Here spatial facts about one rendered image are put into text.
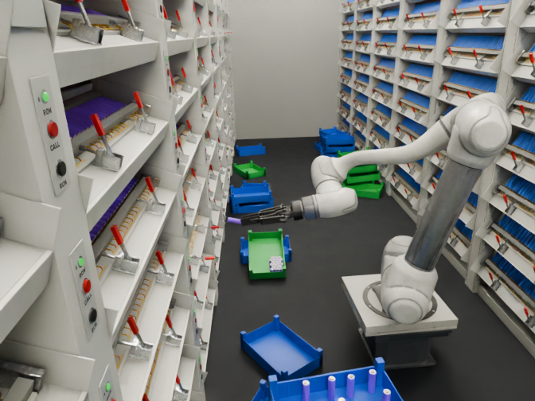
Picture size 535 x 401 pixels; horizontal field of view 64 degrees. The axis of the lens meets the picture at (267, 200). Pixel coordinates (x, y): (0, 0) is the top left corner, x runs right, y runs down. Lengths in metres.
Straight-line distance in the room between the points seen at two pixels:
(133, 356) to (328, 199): 0.95
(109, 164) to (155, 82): 0.44
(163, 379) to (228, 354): 0.81
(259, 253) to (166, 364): 1.43
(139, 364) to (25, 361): 0.35
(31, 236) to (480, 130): 1.11
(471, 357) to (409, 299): 0.63
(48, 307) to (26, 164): 0.17
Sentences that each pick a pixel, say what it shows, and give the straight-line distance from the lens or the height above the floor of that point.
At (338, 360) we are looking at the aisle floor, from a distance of 1.91.
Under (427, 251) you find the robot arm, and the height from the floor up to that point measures 0.60.
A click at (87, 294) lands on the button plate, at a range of 0.58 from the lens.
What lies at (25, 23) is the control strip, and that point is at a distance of 0.49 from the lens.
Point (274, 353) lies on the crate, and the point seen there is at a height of 0.00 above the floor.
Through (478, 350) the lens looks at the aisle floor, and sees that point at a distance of 2.10.
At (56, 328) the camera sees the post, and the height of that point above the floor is 0.96.
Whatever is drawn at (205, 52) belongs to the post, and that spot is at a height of 1.17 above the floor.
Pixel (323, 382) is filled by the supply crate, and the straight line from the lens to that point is 1.19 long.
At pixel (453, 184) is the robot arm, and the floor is 0.83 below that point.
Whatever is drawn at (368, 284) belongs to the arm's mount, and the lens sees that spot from 1.93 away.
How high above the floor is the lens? 1.27
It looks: 21 degrees down
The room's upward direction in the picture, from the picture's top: 2 degrees counter-clockwise
